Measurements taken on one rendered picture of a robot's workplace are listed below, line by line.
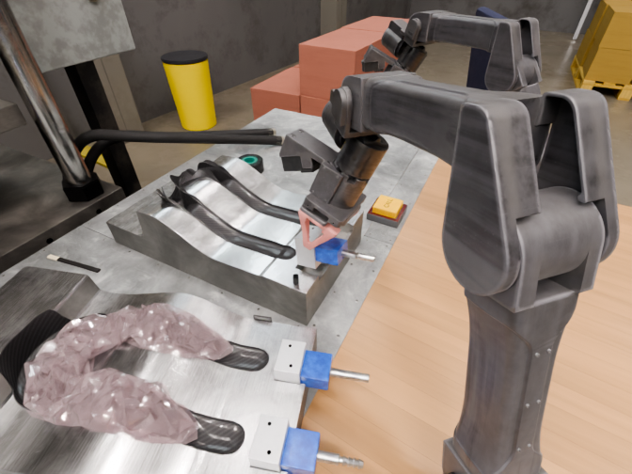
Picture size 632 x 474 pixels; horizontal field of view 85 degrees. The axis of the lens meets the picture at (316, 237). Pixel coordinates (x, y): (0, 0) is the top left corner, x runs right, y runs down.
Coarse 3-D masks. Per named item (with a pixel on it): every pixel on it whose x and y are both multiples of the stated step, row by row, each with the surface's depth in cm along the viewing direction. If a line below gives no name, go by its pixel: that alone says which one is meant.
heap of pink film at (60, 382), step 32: (96, 320) 52; (128, 320) 50; (160, 320) 49; (192, 320) 51; (64, 352) 47; (96, 352) 49; (160, 352) 48; (192, 352) 49; (224, 352) 51; (32, 384) 46; (64, 384) 45; (96, 384) 43; (128, 384) 42; (160, 384) 44; (32, 416) 43; (64, 416) 41; (96, 416) 40; (128, 416) 40; (160, 416) 42; (192, 416) 44
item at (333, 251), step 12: (312, 228) 60; (300, 240) 57; (312, 240) 56; (336, 240) 58; (300, 252) 58; (312, 252) 57; (324, 252) 56; (336, 252) 55; (348, 252) 56; (300, 264) 60; (312, 264) 58; (336, 264) 56
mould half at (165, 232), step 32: (224, 160) 82; (192, 192) 72; (224, 192) 74; (256, 192) 78; (288, 192) 81; (128, 224) 75; (160, 224) 65; (192, 224) 67; (256, 224) 72; (288, 224) 71; (352, 224) 70; (160, 256) 73; (192, 256) 67; (224, 256) 64; (256, 256) 64; (224, 288) 68; (256, 288) 63; (288, 288) 58; (320, 288) 63
